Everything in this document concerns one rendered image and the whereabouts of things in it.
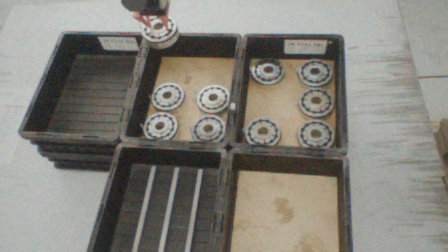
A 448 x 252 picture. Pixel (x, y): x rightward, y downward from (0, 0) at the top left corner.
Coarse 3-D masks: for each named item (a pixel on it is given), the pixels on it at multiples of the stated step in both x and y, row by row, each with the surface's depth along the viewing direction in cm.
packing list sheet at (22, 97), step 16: (0, 96) 153; (16, 96) 152; (32, 96) 151; (0, 112) 149; (16, 112) 148; (0, 128) 145; (16, 128) 144; (0, 144) 141; (16, 144) 141; (0, 160) 138
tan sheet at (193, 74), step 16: (160, 64) 136; (176, 64) 135; (192, 64) 134; (208, 64) 133; (224, 64) 133; (160, 80) 132; (176, 80) 131; (192, 80) 131; (208, 80) 130; (224, 80) 129; (192, 96) 127; (192, 112) 124; (160, 128) 122
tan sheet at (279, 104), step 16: (288, 64) 130; (288, 80) 126; (256, 96) 125; (272, 96) 124; (288, 96) 123; (256, 112) 122; (272, 112) 121; (288, 112) 120; (288, 128) 118; (288, 144) 115
